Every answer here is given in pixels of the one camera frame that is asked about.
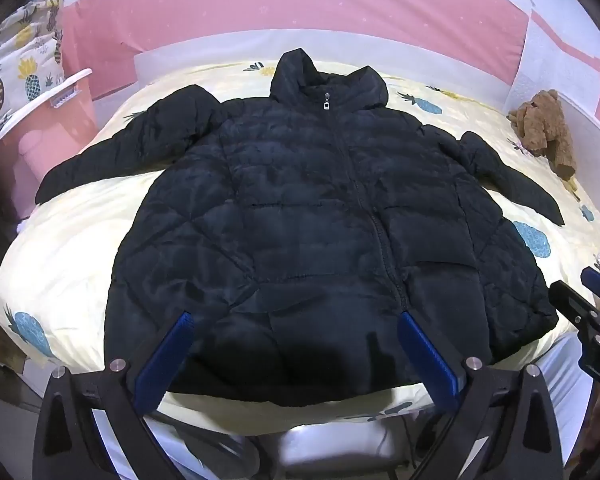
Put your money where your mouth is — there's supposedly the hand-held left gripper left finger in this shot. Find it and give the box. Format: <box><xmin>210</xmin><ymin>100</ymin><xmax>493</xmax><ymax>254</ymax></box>
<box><xmin>32</xmin><ymin>311</ymin><xmax>196</xmax><ymax>480</ymax></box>

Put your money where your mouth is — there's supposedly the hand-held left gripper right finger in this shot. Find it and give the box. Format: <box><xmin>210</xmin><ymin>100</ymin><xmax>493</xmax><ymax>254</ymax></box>
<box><xmin>397</xmin><ymin>311</ymin><xmax>566</xmax><ymax>480</ymax></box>

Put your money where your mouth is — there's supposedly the black puffer jacket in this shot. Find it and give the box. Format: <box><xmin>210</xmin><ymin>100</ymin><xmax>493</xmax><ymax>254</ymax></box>
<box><xmin>35</xmin><ymin>48</ymin><xmax>566</xmax><ymax>408</ymax></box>

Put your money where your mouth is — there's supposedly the bed with pineapple print sheet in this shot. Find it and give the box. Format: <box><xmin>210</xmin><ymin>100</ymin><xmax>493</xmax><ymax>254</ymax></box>
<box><xmin>0</xmin><ymin>57</ymin><xmax>600</xmax><ymax>436</ymax></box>

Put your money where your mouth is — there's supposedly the brown teddy bear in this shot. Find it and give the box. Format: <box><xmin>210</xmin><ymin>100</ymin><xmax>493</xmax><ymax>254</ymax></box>
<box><xmin>507</xmin><ymin>89</ymin><xmax>578</xmax><ymax>181</ymax></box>

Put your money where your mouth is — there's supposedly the pineapple print fabric bag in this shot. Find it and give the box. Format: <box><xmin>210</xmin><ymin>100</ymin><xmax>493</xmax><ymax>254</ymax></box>
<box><xmin>0</xmin><ymin>0</ymin><xmax>66</xmax><ymax>151</ymax></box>

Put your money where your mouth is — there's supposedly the pink padded headboard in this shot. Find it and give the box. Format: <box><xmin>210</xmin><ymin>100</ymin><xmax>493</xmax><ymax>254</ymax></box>
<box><xmin>60</xmin><ymin>0</ymin><xmax>531</xmax><ymax>101</ymax></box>

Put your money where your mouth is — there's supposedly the white rail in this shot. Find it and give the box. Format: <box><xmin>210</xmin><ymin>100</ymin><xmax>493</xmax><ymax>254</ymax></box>
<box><xmin>0</xmin><ymin>67</ymin><xmax>93</xmax><ymax>138</ymax></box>

